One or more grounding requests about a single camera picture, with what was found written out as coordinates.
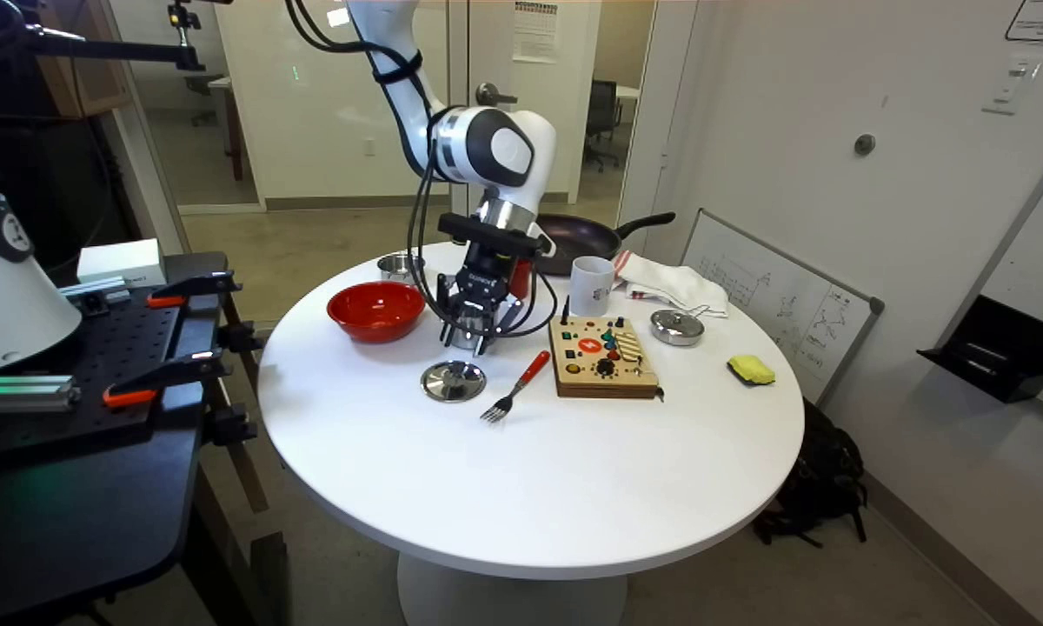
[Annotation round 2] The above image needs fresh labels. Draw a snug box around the yellow green sponge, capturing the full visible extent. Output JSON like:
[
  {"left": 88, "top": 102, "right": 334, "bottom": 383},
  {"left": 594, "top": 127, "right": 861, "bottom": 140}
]
[{"left": 725, "top": 354, "right": 774, "bottom": 387}]

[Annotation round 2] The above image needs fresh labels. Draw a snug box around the leaning whiteboard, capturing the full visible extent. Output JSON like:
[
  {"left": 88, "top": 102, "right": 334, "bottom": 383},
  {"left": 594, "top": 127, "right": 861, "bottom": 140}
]
[{"left": 685, "top": 211, "right": 882, "bottom": 403}]

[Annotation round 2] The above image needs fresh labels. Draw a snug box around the black frying pan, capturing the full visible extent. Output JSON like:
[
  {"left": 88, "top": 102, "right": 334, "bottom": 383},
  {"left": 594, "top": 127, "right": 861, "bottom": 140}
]
[{"left": 531, "top": 211, "right": 672, "bottom": 277}]

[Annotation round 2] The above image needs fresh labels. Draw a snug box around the empty steel pot front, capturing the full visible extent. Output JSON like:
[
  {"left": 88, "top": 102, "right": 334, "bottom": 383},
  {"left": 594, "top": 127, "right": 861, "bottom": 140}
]
[{"left": 375, "top": 252, "right": 410, "bottom": 277}]

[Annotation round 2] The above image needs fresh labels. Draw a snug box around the black wall tray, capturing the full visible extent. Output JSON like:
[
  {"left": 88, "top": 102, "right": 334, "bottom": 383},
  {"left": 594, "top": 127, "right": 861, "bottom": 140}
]
[{"left": 922, "top": 296, "right": 1043, "bottom": 403}]

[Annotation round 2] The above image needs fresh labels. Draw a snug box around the black side cart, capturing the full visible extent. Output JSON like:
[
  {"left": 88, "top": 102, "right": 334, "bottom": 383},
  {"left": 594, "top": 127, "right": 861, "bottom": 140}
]
[{"left": 0, "top": 252, "right": 271, "bottom": 626}]

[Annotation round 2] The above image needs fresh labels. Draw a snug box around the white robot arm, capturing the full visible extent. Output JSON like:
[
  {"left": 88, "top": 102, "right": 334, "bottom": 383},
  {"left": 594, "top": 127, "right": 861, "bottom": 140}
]
[{"left": 283, "top": 0, "right": 557, "bottom": 350}]

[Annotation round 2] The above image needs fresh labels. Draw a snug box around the black clamp with orange handles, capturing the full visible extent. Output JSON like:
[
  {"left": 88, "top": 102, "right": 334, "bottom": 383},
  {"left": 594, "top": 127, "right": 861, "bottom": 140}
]
[{"left": 102, "top": 350, "right": 226, "bottom": 414}]

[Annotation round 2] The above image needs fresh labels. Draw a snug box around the red bowl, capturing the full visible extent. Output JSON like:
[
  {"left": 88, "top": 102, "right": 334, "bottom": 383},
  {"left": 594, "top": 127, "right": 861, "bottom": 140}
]
[{"left": 327, "top": 280, "right": 425, "bottom": 343}]

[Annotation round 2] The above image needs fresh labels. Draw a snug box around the white ceramic mug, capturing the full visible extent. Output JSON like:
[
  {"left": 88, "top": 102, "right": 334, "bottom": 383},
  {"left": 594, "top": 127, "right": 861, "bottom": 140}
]
[{"left": 571, "top": 257, "right": 614, "bottom": 316}]

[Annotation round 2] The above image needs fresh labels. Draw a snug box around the steel pot lid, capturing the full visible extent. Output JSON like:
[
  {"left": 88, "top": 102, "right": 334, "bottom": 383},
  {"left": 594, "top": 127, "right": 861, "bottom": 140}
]
[{"left": 419, "top": 360, "right": 488, "bottom": 403}]

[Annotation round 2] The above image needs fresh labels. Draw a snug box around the black backpack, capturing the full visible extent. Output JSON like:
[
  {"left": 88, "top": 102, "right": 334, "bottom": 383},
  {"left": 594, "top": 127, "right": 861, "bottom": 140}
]
[{"left": 753, "top": 403, "right": 868, "bottom": 541}]

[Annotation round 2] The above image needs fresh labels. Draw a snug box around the wooden switch busy board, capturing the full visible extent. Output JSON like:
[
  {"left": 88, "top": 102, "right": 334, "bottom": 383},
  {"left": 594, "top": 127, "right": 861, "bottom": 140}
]
[{"left": 549, "top": 316, "right": 663, "bottom": 401}]

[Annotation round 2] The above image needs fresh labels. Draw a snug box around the white cloth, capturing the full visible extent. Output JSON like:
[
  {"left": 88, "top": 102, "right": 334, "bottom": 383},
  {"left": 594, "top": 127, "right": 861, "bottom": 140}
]
[{"left": 614, "top": 250, "right": 725, "bottom": 314}]

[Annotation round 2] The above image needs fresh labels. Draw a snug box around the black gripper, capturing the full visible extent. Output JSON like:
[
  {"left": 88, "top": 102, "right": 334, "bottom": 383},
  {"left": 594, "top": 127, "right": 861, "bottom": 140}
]
[{"left": 438, "top": 211, "right": 546, "bottom": 354}]

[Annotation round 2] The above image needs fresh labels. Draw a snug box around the red handled fork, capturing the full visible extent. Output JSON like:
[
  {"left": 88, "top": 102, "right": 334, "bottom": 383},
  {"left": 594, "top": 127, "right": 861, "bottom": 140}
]
[{"left": 479, "top": 348, "right": 554, "bottom": 425}]

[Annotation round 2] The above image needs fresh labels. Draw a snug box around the round steel tin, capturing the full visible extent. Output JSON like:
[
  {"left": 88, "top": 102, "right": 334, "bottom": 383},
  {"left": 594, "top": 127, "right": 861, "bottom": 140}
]
[{"left": 650, "top": 310, "right": 707, "bottom": 348}]

